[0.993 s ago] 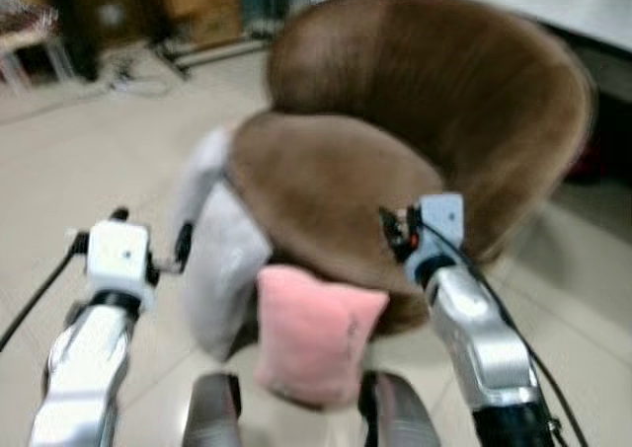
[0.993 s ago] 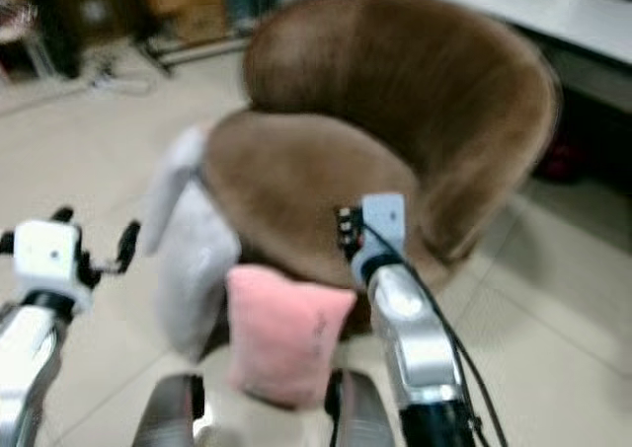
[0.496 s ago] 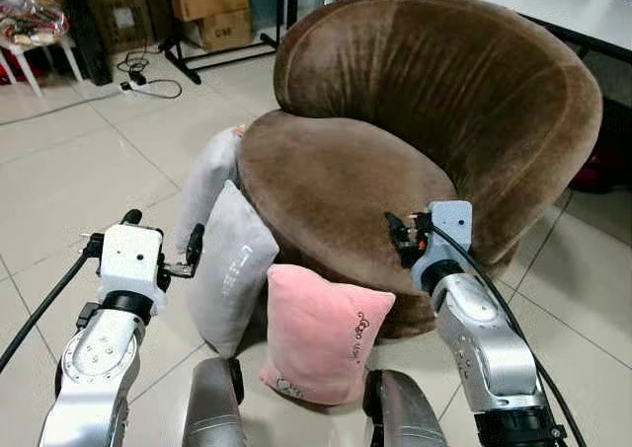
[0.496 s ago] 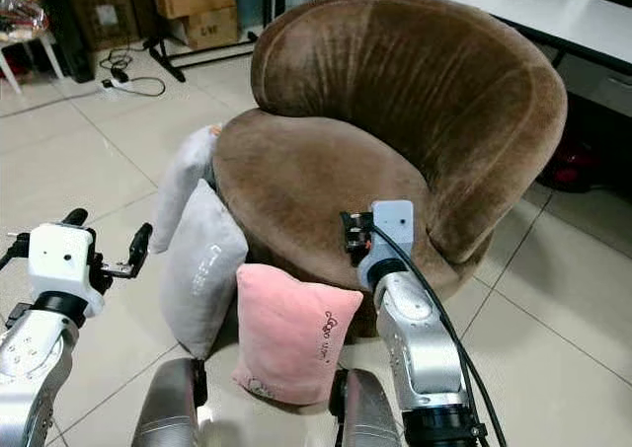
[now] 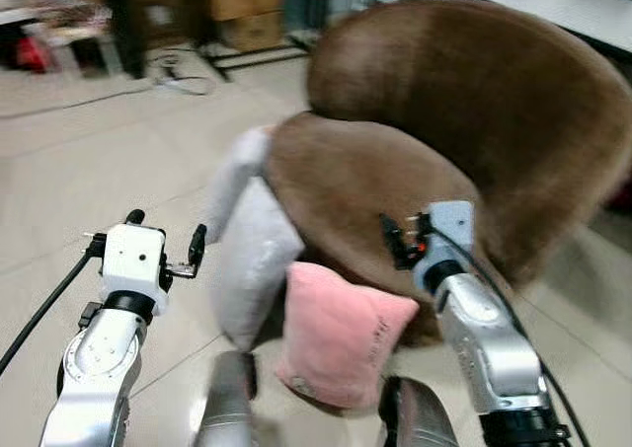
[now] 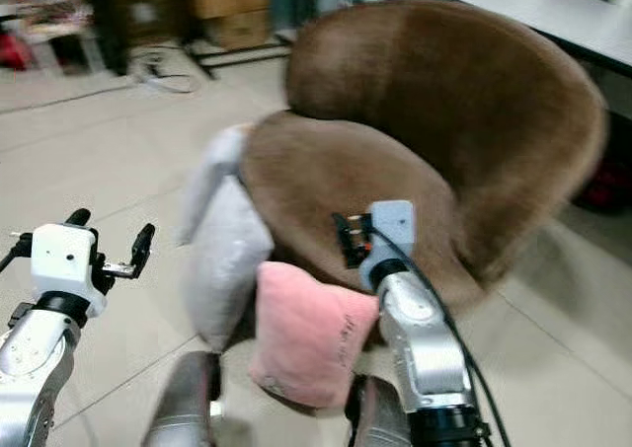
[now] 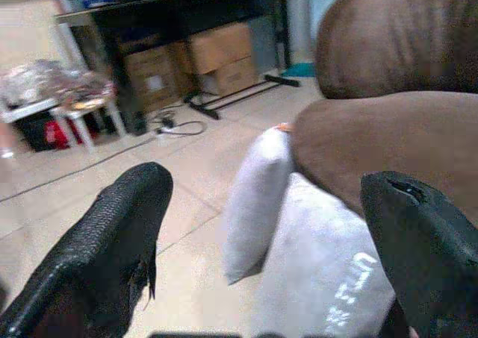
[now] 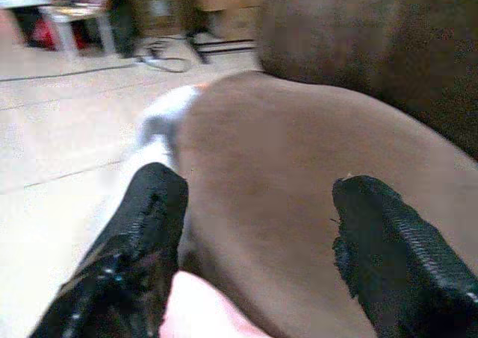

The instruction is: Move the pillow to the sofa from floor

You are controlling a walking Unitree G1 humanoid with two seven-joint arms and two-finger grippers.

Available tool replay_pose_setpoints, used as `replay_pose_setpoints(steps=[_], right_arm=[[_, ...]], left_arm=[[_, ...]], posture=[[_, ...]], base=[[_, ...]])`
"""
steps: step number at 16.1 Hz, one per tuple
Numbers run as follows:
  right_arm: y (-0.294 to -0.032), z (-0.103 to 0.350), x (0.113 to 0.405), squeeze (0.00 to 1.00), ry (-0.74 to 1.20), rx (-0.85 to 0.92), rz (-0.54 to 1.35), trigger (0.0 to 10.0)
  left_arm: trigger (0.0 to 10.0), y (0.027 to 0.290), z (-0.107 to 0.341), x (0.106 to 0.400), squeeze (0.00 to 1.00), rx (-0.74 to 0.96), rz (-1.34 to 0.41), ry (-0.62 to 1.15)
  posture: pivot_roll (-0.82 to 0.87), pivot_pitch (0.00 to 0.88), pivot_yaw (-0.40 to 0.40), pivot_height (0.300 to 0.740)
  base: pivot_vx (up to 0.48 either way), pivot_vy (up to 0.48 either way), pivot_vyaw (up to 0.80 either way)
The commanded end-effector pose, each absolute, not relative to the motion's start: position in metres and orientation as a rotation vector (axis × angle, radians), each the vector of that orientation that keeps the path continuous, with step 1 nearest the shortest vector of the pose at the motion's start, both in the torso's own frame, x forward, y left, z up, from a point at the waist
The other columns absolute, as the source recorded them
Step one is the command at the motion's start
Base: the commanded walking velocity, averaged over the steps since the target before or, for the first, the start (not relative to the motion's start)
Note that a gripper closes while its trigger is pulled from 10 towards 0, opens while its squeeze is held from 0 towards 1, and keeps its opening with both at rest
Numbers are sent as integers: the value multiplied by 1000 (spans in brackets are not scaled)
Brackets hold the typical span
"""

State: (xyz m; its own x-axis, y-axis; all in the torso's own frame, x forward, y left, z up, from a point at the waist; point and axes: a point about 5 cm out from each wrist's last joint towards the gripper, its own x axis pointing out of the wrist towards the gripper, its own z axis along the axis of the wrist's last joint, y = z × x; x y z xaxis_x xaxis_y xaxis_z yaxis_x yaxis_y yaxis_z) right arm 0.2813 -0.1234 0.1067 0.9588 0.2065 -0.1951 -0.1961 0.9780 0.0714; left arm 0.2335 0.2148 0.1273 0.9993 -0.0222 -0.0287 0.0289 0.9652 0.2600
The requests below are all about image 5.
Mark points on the pale lilac plush pillow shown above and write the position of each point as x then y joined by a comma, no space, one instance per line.
240,166

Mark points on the pink plush pillow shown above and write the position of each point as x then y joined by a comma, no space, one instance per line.
341,338

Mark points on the grey right robot leg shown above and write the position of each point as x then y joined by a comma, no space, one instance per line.
420,417

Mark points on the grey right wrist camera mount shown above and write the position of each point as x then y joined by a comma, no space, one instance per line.
449,235

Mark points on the grey left robot leg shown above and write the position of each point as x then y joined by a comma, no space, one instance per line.
225,403

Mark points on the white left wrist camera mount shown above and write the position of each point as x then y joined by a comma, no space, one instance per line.
133,260

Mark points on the small red object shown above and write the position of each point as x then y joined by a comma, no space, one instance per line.
32,54

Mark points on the grey robot leg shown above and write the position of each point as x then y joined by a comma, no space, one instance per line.
225,403
420,417

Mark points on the small brown cardboard box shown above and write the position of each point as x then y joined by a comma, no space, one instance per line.
255,33

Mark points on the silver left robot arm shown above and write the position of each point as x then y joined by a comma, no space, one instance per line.
99,368

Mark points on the grey plush pillow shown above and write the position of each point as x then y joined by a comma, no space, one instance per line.
255,264

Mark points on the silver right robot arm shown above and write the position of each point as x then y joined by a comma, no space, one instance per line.
489,348

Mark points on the black metal shelf frame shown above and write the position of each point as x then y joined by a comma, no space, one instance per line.
123,23

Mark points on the brown plush round sofa chair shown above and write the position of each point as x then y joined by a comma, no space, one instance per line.
474,121

